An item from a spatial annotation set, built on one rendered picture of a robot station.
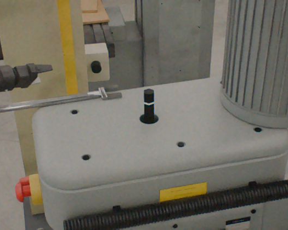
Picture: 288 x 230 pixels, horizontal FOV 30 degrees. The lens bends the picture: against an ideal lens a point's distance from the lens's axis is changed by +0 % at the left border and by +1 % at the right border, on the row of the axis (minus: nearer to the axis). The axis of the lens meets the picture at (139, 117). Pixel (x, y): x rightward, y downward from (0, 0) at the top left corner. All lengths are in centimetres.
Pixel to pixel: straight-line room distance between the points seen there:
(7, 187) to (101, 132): 284
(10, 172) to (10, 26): 143
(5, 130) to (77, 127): 333
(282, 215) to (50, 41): 192
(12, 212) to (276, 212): 265
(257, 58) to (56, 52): 200
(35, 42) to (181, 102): 183
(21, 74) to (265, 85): 106
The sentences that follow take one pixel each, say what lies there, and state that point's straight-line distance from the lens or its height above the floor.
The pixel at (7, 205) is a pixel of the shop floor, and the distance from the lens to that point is 367.
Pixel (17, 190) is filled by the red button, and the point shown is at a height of 178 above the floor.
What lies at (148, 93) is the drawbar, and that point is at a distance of 99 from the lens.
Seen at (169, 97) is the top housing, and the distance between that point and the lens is 109.
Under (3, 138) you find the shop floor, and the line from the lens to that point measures 426.
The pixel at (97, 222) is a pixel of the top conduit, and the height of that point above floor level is 180.
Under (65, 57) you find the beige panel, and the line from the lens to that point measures 288.
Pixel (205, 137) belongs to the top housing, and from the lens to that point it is 98.
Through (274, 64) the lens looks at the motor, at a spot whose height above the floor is 202.
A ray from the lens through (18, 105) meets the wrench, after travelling 108.
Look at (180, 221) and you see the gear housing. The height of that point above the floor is 172.
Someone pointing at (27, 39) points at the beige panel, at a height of 124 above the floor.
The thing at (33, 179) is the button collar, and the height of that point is 179.
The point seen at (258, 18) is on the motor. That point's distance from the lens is 93.
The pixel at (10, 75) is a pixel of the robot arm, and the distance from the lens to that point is 184.
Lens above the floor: 248
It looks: 35 degrees down
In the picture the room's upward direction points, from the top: 1 degrees counter-clockwise
